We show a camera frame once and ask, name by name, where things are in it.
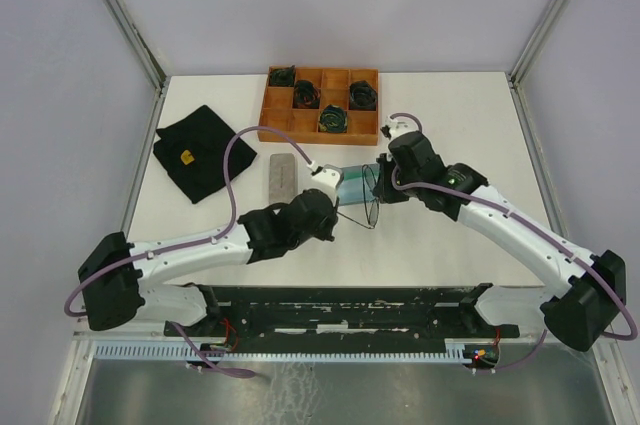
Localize grey glasses case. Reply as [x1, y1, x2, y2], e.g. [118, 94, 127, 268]
[268, 153, 298, 205]

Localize blue glasses case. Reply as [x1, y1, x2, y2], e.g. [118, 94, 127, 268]
[338, 164, 379, 206]

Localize thin-frame glasses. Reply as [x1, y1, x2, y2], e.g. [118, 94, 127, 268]
[343, 177, 380, 229]

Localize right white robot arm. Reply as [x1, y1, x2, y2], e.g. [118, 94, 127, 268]
[374, 122, 630, 352]

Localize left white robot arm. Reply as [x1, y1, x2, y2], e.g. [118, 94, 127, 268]
[78, 189, 338, 335]

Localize wooden compartment tray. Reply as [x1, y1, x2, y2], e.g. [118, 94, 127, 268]
[259, 65, 381, 146]

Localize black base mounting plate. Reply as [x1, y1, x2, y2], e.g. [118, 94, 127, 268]
[184, 284, 520, 353]

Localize black cloth pouch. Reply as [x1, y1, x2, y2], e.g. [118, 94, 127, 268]
[153, 105, 235, 204]

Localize right electronics board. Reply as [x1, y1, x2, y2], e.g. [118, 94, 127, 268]
[472, 345, 500, 367]

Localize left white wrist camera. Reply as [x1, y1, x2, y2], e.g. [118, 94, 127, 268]
[311, 165, 344, 195]

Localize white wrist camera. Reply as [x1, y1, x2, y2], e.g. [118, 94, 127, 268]
[381, 119, 415, 141]
[311, 165, 344, 195]

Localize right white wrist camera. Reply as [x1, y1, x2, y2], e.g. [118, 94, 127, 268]
[381, 119, 415, 141]

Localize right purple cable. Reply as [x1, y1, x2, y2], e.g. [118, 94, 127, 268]
[382, 113, 639, 371]

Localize purple cable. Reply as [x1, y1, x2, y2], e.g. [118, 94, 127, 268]
[382, 113, 639, 371]
[64, 127, 319, 379]

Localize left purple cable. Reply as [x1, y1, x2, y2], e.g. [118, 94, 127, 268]
[64, 127, 319, 379]

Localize red wires left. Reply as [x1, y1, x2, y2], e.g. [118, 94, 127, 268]
[219, 317, 241, 351]

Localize right aluminium frame post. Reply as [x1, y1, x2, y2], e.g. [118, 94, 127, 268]
[507, 0, 601, 89]

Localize aluminium frame post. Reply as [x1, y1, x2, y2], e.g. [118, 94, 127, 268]
[103, 0, 167, 89]
[507, 0, 601, 89]

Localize white slotted cable duct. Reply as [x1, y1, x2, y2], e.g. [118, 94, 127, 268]
[94, 337, 476, 361]

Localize left aluminium frame post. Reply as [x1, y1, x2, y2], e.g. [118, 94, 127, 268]
[103, 0, 167, 89]

